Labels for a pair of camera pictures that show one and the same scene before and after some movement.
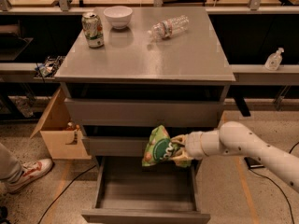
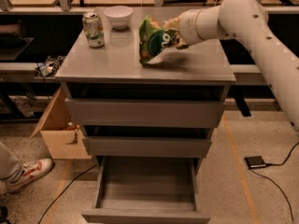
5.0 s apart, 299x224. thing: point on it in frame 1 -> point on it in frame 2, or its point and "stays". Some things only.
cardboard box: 62,136 stays
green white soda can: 93,29 stays
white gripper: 193,146 -> 187,27
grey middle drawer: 114,147 stays
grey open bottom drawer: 125,191 stays
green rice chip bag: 161,147 -> 154,43
